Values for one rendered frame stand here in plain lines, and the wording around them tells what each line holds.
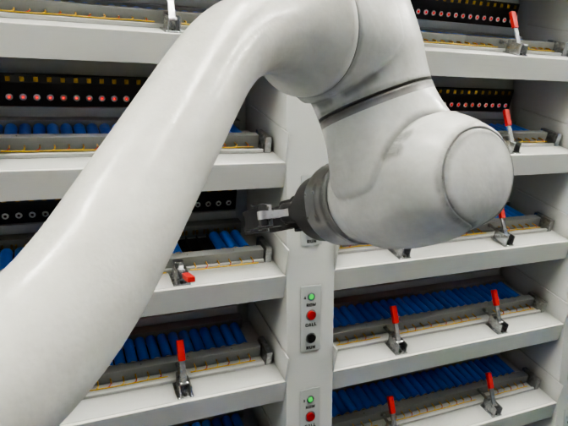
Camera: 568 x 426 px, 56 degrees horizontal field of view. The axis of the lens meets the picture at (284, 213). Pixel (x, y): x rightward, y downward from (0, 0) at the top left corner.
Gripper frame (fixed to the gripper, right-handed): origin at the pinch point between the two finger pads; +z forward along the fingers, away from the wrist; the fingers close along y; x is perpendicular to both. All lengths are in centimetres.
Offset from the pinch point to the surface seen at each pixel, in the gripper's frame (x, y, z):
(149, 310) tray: 11.5, 14.5, 17.5
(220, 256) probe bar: 4.2, 1.4, 19.5
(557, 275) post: 17, -79, 20
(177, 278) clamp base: 6.9, 10.0, 15.7
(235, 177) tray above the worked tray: -8.3, -0.1, 11.8
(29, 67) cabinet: -30.7, 29.0, 26.5
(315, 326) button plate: 18.6, -14.4, 17.7
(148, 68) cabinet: -31.2, 9.3, 26.0
